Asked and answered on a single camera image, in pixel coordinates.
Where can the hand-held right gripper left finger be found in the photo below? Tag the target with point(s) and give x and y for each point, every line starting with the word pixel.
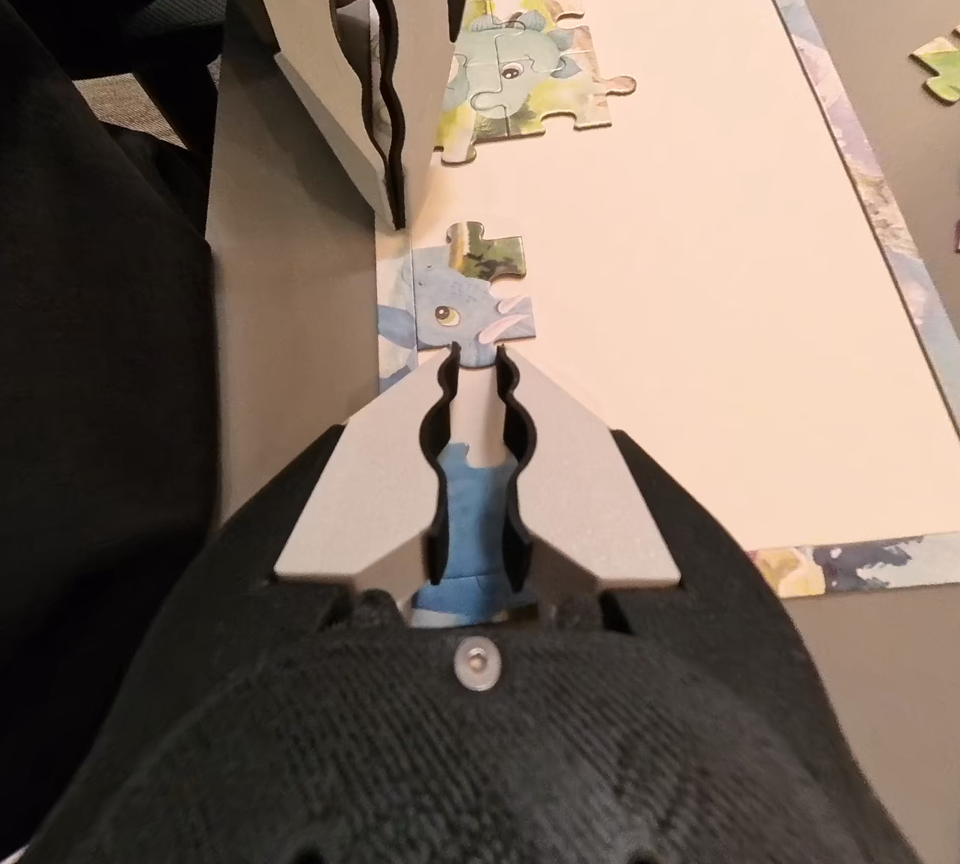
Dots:
pixel 360 504

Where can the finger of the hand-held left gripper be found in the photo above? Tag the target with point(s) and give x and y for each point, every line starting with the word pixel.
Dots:
pixel 300 17
pixel 424 17

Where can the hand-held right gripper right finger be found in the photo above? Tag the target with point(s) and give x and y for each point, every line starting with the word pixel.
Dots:
pixel 600 504

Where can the blue triceratops body puzzle piece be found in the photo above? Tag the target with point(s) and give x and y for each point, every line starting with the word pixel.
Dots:
pixel 472 527

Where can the blue triceratops face puzzle piece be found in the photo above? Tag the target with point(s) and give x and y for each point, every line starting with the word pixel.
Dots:
pixel 457 302

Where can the white puzzle tray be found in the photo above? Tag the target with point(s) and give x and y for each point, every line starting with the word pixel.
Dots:
pixel 712 279

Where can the joined green dinosaur puzzle pieces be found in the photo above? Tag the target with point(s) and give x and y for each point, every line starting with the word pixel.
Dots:
pixel 525 69

